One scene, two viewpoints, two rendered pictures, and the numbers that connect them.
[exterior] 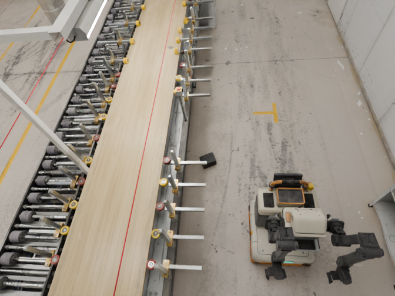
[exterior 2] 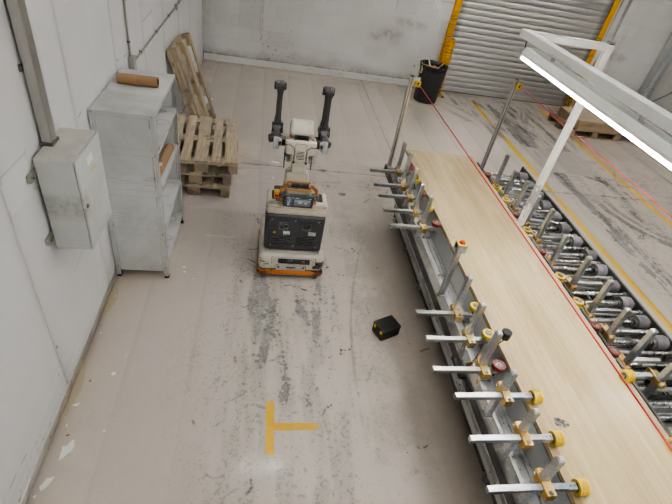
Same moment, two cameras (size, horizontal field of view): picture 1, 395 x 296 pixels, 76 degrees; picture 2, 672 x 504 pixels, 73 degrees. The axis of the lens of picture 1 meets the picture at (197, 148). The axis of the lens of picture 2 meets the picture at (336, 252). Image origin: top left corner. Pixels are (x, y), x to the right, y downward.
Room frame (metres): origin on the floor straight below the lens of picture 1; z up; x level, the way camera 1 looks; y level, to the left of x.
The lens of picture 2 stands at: (4.07, -1.89, 3.00)
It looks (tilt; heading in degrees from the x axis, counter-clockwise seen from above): 38 degrees down; 153
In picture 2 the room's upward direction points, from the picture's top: 12 degrees clockwise
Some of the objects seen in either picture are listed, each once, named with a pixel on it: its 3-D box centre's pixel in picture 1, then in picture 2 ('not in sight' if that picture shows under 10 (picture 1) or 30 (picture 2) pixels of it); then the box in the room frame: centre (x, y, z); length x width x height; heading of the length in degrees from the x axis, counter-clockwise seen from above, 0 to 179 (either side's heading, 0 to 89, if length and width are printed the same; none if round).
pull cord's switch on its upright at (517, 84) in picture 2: not in sight; (499, 130); (0.32, 1.63, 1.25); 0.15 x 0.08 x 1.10; 167
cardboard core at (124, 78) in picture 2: not in sight; (137, 80); (0.18, -1.96, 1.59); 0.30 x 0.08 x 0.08; 77
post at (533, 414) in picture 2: (191, 43); (517, 435); (3.29, -0.22, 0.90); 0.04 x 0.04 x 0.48; 77
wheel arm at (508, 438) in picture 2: (194, 38); (514, 438); (3.32, -0.28, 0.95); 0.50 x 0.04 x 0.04; 77
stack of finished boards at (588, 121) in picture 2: not in sight; (619, 123); (-2.25, 7.02, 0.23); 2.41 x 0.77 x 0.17; 78
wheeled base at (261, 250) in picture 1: (278, 231); (290, 245); (0.65, -0.70, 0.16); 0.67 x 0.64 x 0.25; 166
